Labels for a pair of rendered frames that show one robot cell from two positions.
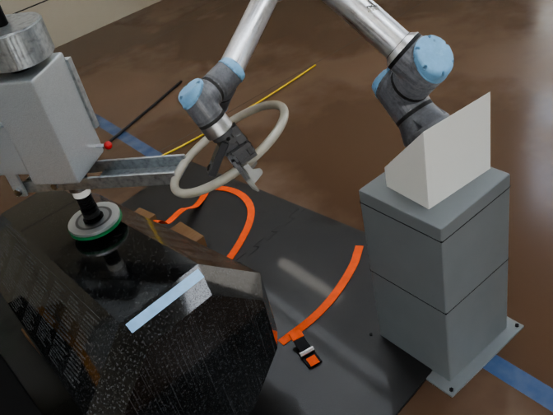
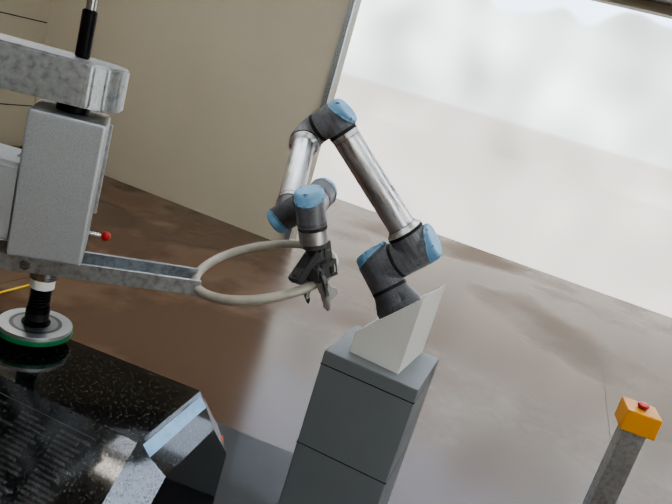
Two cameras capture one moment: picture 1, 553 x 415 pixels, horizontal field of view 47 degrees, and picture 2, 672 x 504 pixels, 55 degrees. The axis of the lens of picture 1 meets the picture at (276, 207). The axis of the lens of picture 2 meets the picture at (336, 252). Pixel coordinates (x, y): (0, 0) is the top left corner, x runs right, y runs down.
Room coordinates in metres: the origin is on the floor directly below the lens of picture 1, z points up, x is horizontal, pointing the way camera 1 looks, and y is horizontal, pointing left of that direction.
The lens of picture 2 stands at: (0.27, 1.31, 1.87)
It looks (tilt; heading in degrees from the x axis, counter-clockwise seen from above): 15 degrees down; 318
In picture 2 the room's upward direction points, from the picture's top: 17 degrees clockwise
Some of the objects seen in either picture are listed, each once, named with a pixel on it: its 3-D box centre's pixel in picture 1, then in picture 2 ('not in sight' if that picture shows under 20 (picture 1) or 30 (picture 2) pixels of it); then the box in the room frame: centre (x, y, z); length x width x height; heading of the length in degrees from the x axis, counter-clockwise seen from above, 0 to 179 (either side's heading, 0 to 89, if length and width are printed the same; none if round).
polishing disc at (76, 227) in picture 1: (94, 218); (35, 324); (2.16, 0.72, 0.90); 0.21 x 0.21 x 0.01
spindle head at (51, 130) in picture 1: (30, 124); (29, 180); (2.19, 0.80, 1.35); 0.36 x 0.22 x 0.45; 68
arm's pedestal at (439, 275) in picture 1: (438, 263); (355, 441); (1.92, -0.59, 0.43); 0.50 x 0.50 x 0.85; 31
